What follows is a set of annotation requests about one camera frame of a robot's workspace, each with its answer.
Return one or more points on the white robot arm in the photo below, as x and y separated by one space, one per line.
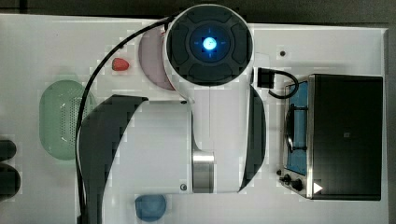
203 132

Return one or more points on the black oven power plug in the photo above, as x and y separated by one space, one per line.
266 79

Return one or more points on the grey oval plate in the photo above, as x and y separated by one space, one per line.
150 57

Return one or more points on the red strawberry toy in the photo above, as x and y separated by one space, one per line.
119 64

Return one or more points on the blue bowl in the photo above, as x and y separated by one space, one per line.
150 208

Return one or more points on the black toaster oven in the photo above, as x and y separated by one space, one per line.
333 138

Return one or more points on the black cylinder object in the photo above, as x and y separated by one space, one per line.
8 150

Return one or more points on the black round object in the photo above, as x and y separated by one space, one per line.
10 181

